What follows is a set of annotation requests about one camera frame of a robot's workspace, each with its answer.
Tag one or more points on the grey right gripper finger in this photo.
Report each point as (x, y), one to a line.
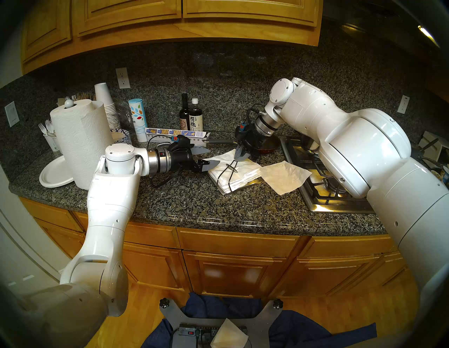
(240, 156)
(248, 151)

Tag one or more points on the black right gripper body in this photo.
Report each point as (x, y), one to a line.
(253, 144)

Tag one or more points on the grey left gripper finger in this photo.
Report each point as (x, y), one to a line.
(200, 151)
(210, 165)

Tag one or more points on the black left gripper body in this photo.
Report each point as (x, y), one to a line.
(182, 159)

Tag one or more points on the single white napkin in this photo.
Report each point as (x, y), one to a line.
(286, 177)

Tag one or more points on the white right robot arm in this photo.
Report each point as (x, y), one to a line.
(368, 151)

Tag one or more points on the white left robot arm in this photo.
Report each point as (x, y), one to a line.
(108, 210)

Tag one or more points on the white napkin stack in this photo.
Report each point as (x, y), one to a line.
(245, 172)

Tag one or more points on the white towel holder knob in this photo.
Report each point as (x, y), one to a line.
(69, 104)

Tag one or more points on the dark frying pan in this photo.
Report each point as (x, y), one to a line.
(219, 141)

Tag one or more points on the soy sauce bottle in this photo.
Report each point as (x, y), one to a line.
(195, 119)

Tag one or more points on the long white blue wrap box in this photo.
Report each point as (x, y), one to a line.
(161, 132)

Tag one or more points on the dark glass wine bottle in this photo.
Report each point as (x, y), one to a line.
(184, 117)

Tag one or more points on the leaf print cylindrical canister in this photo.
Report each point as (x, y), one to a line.
(138, 117)

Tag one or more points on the blue patterned paper bowl stack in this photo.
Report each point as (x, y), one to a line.
(121, 136)

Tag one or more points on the stainless gas cooktop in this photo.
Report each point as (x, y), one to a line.
(315, 196)

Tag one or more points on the white paper cup stack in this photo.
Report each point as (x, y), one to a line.
(107, 105)

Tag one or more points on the white paper towel roll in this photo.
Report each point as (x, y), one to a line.
(82, 140)

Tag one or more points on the wooden lower cabinets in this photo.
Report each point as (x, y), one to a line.
(231, 273)

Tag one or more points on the wooden cabinets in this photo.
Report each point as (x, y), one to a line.
(231, 273)
(122, 17)

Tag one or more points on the cup of wooden sticks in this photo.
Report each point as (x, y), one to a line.
(84, 97)

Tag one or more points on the white paper plate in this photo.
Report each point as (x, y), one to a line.
(52, 173)

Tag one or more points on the white cup with forks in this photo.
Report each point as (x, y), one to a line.
(52, 142)

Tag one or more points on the white plastic fork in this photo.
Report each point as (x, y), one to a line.
(42, 128)
(49, 125)

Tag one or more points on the black base knob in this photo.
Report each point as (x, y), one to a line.
(164, 302)
(278, 304)

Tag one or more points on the wooden upper cabinets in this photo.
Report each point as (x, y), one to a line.
(122, 17)

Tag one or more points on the white tissue sheet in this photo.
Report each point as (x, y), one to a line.
(228, 336)

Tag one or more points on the grey power box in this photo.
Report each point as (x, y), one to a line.
(184, 338)

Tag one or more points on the dark range hood with light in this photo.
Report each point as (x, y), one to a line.
(379, 21)

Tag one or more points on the white rectangular board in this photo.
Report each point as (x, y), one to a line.
(435, 152)

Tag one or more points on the white door panel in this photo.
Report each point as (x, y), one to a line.
(21, 245)

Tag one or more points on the dark blue cloth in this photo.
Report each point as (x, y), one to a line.
(298, 329)

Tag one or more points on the patterned ceramic spoon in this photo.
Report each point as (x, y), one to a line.
(437, 175)

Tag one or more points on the white blue mug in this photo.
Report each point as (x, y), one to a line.
(446, 174)

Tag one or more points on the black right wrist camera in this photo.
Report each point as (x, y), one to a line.
(241, 133)

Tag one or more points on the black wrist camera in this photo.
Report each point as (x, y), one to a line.
(181, 142)
(241, 133)

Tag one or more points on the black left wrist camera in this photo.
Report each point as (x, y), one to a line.
(181, 142)

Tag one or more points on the white wall outlet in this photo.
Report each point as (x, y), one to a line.
(403, 104)
(122, 78)

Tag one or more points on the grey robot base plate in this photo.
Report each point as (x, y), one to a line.
(263, 326)

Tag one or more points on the white light switch plate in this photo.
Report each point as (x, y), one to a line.
(12, 114)

